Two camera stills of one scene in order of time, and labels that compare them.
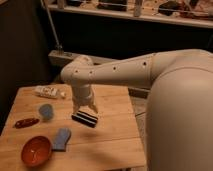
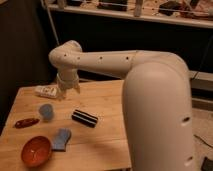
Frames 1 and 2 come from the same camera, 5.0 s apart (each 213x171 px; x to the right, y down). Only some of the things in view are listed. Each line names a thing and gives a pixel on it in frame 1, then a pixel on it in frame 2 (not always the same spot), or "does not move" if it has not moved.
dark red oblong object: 24,123 does not move
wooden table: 43,132 does not move
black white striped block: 85,118 does not move
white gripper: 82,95 → 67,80
